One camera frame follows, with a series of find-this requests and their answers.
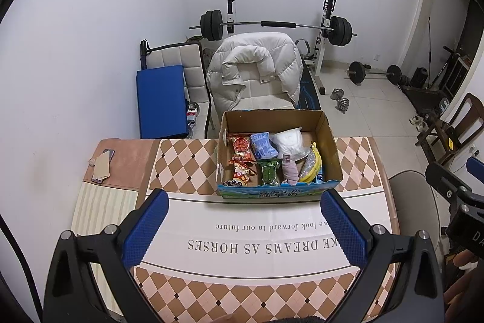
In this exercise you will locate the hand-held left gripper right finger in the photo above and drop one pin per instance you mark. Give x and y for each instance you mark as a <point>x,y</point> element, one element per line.
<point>342,230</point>

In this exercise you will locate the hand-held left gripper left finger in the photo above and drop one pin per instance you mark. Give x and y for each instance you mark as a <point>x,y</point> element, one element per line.
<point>145,228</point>

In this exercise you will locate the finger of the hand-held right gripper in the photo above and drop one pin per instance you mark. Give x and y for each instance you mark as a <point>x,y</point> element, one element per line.
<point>476,166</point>
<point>450,190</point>

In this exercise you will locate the long blue packet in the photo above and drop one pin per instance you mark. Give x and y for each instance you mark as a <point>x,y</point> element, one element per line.
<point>320,177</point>

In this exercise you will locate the yellow pouch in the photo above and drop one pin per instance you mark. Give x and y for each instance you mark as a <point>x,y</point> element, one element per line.
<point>312,166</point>

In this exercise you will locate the purple sock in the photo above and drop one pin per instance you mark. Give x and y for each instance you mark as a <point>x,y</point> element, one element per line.
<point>289,171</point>

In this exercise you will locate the cardboard box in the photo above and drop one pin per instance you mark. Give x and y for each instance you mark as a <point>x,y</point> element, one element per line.
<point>272,193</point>

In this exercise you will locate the white plastic bag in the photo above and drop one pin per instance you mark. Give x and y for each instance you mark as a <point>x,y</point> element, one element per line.
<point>289,143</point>

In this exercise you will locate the small cartoon snack packet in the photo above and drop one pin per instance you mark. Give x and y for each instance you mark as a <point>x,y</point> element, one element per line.
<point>242,175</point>

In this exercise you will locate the light blue packet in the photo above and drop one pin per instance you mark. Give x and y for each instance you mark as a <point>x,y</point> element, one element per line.
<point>262,145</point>

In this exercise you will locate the red snack packet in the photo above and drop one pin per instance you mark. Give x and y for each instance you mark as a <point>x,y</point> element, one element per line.
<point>241,147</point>

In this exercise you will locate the person's right hand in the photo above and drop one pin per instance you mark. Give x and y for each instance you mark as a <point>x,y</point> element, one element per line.
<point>467,289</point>

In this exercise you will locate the dark wooden chair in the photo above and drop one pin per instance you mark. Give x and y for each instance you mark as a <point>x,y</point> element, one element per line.
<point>459,126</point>

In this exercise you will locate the beige striped mat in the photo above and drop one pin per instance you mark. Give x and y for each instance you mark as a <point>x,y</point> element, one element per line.
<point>102,209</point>

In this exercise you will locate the white shoe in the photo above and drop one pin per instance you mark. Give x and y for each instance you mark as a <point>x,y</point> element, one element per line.
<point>415,119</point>
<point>422,125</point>

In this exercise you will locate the purple phone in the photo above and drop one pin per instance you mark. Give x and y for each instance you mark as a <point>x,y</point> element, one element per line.
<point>109,152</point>

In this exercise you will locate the stack of small boxes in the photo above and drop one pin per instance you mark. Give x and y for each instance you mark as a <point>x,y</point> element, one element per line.
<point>193,115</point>

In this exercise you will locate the chrome dumbbell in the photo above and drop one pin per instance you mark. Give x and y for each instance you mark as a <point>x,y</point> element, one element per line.
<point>343,105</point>
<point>336,94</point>

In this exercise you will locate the blue folded mat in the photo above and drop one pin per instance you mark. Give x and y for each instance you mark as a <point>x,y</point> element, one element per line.
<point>160,99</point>

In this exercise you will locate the black weight bench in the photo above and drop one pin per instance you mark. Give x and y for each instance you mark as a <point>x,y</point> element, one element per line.
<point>308,96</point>

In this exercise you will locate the small barbell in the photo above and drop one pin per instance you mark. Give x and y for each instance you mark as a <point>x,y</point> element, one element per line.
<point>357,72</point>

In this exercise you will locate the white bench press rack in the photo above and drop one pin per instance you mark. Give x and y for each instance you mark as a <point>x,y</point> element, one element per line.
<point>319,60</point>

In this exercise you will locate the white tufted chair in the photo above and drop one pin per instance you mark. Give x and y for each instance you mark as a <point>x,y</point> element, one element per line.
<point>191,62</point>

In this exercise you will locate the white puffer jacket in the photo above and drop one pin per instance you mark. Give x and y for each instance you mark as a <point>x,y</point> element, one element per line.
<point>264,50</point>

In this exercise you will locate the barbell with black plates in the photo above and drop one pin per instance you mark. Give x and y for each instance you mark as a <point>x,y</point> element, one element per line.
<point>278,24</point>

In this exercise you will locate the black exercise machine frame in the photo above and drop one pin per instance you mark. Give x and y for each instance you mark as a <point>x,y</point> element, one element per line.
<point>448,65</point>

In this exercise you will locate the white door frame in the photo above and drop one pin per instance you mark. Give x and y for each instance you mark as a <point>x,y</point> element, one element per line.
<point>423,5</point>

